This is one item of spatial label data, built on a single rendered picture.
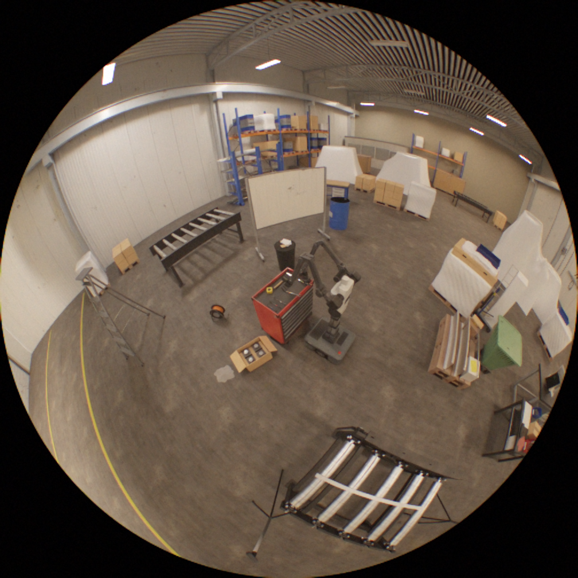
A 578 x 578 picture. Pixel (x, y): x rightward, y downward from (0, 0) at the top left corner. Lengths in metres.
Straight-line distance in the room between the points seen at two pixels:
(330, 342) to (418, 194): 7.04
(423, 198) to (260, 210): 6.46
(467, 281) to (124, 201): 10.95
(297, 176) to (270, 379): 3.89
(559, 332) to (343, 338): 7.19
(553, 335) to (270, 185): 9.17
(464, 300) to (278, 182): 4.59
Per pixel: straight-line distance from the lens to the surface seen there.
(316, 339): 2.75
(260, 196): 4.02
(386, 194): 8.45
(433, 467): 1.96
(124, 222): 9.08
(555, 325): 7.85
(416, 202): 8.49
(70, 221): 9.06
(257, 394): 2.81
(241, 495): 3.01
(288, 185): 4.20
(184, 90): 9.67
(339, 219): 5.54
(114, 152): 9.10
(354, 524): 2.13
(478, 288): 4.18
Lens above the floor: 2.70
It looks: 47 degrees down
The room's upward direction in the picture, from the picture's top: 5 degrees counter-clockwise
